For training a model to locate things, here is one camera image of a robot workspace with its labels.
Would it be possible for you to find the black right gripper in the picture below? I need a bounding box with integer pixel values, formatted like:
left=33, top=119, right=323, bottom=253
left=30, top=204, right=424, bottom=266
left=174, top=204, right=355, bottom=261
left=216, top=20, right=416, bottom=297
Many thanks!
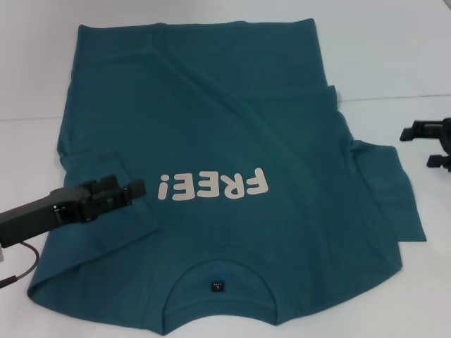
left=399, top=117, right=451, bottom=174

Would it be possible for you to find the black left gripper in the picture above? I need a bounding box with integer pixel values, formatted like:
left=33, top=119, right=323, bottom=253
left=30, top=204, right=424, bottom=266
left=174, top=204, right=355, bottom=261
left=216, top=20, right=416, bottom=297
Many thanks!
left=0, top=173, right=148, bottom=248

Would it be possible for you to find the dark red left gripper cable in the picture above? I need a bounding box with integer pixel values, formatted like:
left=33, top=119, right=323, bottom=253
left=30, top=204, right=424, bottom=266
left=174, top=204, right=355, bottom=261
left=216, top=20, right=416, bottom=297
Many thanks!
left=0, top=240, right=41, bottom=287

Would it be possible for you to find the teal t-shirt with FREE print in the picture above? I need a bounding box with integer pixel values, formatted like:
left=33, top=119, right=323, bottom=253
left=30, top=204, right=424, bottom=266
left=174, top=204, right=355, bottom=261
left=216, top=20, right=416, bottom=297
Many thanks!
left=25, top=19, right=428, bottom=335

